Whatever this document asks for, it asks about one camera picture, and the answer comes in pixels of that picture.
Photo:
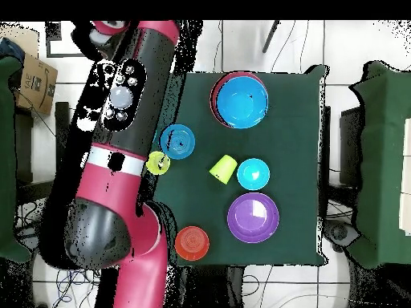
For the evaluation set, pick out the small red-orange bowl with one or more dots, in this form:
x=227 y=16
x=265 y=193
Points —
x=192 y=243

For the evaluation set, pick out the black stool frame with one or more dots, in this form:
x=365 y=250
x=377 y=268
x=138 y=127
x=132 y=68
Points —
x=62 y=128

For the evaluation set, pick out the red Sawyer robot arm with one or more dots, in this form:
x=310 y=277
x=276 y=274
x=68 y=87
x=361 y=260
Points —
x=109 y=186

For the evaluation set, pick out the black square floor frame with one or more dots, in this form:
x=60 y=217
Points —
x=53 y=32

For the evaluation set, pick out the green cup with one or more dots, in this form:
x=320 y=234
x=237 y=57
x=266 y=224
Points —
x=224 y=168

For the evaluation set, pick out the green cloth side table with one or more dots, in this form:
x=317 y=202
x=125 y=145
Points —
x=6 y=160
x=379 y=128

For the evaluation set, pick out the small light blue bowl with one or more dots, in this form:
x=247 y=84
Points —
x=253 y=174

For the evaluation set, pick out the yellow cup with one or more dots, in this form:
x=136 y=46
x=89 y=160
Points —
x=154 y=167

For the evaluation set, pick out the black furniture piece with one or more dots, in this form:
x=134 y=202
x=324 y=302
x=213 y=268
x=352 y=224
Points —
x=350 y=144

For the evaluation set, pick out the large deep blue bowl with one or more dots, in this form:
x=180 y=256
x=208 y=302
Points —
x=240 y=102

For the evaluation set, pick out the cardboard box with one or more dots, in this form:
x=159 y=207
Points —
x=37 y=86

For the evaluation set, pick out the black tripod leg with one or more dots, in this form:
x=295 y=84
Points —
x=270 y=37

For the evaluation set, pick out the purple bowl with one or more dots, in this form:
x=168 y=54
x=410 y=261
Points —
x=253 y=218

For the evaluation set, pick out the white board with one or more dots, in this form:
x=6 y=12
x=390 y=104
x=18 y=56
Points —
x=406 y=192

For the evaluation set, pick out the large orange bowl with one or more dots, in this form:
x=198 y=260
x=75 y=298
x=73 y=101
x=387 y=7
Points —
x=212 y=96

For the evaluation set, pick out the dark blue bag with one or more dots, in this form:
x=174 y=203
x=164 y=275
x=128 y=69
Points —
x=11 y=49

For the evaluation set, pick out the dark green table cloth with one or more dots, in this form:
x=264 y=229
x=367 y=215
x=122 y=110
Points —
x=289 y=144

